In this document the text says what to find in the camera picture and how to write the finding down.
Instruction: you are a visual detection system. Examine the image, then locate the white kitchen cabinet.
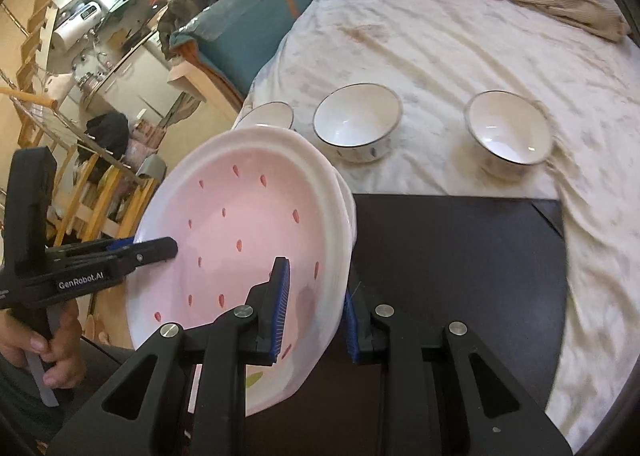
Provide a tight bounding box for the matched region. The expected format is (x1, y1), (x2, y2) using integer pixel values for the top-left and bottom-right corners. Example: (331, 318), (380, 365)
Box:
(84, 31), (187, 118)

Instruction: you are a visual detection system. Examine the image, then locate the dark leather mat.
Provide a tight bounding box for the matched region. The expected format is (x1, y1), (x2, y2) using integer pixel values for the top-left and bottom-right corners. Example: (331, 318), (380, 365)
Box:
(244, 193), (569, 456)

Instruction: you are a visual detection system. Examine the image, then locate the white floral bed sheet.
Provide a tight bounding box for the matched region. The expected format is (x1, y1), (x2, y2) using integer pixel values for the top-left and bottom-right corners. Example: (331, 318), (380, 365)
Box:
(232, 0), (640, 453)

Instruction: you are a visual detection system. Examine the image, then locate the person's dark clothing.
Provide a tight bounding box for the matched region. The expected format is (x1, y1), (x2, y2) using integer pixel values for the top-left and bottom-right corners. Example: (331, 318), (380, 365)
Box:
(0, 336), (142, 443)

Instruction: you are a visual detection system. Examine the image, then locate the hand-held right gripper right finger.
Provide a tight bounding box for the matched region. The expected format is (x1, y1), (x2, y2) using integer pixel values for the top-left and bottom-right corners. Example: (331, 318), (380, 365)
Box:
(344, 286), (573, 456)

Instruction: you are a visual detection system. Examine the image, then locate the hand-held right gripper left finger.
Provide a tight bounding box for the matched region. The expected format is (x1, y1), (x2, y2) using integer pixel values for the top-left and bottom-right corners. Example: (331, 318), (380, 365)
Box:
(47, 256), (292, 456)

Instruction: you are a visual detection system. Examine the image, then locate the grey bin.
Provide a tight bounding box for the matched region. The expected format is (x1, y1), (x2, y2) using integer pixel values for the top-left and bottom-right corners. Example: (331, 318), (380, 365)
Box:
(137, 156), (167, 183)

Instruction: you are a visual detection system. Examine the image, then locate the pink strawberry print plate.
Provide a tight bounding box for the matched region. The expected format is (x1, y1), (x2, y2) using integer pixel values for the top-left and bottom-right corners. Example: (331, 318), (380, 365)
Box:
(125, 127), (359, 420)

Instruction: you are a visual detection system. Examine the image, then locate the wooden drying rack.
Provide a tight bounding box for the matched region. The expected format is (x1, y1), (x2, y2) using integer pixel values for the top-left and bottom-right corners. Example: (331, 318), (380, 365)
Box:
(0, 85), (162, 248)

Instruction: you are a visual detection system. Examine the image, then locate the white water heater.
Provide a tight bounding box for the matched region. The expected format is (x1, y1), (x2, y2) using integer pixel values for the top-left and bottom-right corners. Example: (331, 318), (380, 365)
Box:
(52, 2), (108, 50)

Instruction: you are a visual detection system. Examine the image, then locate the person's left hand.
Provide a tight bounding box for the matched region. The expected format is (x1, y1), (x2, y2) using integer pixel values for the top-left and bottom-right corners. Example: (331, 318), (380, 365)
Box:
(0, 298), (87, 390)

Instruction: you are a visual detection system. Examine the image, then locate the pink printed bag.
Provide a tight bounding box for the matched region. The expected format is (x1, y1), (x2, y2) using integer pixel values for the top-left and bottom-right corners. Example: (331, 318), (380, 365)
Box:
(125, 121), (167, 162)

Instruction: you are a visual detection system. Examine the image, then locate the black garment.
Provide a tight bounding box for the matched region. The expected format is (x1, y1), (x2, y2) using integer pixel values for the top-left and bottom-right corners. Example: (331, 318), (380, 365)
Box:
(85, 112), (132, 163)

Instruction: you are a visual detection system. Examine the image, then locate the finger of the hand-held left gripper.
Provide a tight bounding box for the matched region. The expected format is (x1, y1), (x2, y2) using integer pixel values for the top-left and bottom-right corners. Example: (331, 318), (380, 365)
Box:
(46, 239), (137, 259)
(100, 237), (179, 273)

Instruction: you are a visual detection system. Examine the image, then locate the metal pot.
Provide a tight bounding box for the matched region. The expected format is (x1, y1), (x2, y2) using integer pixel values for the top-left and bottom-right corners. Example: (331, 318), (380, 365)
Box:
(75, 73), (102, 95)

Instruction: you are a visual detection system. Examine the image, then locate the white bowl with dark rim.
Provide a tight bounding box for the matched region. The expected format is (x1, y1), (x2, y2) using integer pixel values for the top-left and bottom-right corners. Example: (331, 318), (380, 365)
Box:
(233, 101), (296, 133)
(312, 82), (404, 165)
(462, 90), (554, 180)

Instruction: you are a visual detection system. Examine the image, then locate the teal cushion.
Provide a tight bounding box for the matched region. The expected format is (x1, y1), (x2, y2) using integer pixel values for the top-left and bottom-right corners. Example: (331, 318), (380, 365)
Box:
(169, 0), (327, 98)

